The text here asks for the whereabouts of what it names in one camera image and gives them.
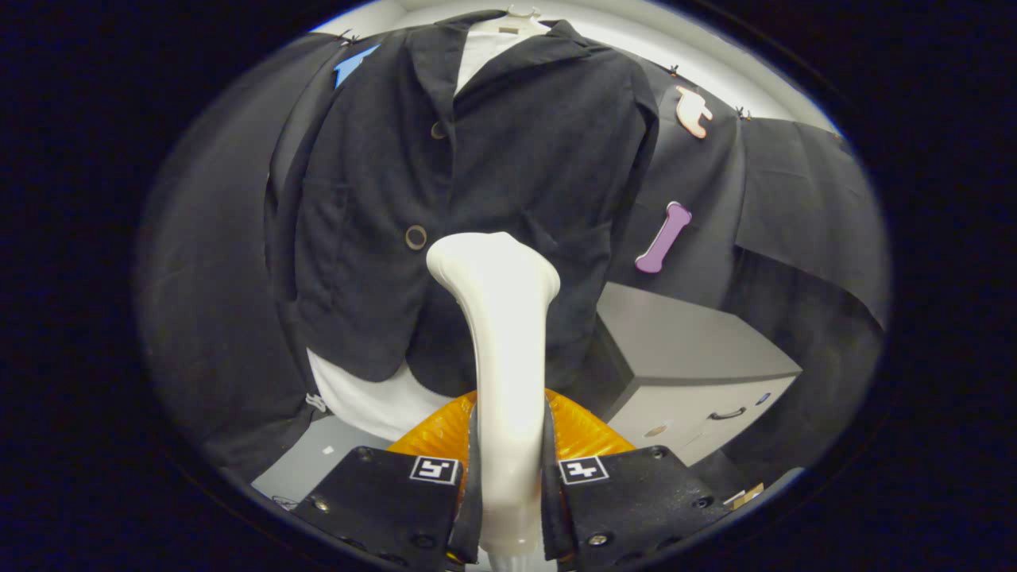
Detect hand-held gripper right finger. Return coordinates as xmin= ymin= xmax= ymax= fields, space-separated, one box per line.
xmin=543 ymin=388 xmax=732 ymax=572

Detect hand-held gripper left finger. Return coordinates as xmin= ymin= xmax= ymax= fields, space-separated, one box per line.
xmin=292 ymin=389 xmax=484 ymax=572

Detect white shirt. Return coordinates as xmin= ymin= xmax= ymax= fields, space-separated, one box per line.
xmin=306 ymin=17 xmax=549 ymax=443

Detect white garment steamer head with hose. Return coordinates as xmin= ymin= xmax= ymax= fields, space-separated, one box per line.
xmin=426 ymin=231 xmax=562 ymax=557

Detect black suit jacket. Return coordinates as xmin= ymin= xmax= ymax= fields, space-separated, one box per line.
xmin=266 ymin=10 xmax=660 ymax=398

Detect cardboard box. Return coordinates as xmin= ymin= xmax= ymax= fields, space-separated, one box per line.
xmin=723 ymin=482 xmax=765 ymax=511

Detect grey cabinet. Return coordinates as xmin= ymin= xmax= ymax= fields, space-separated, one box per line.
xmin=568 ymin=282 xmax=803 ymax=468

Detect black backdrop cloth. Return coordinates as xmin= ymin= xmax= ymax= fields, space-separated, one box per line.
xmin=135 ymin=32 xmax=891 ymax=485

